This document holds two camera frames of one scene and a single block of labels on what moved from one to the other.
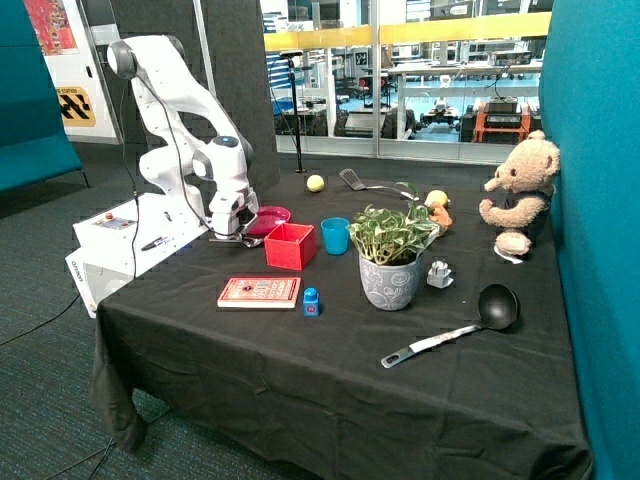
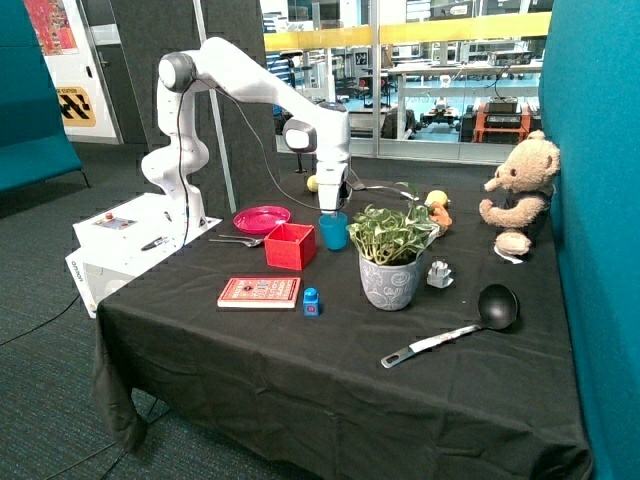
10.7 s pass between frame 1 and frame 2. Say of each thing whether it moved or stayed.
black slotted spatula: stayed
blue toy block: stayed
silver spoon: stayed
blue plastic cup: moved
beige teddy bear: stayed
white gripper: moved
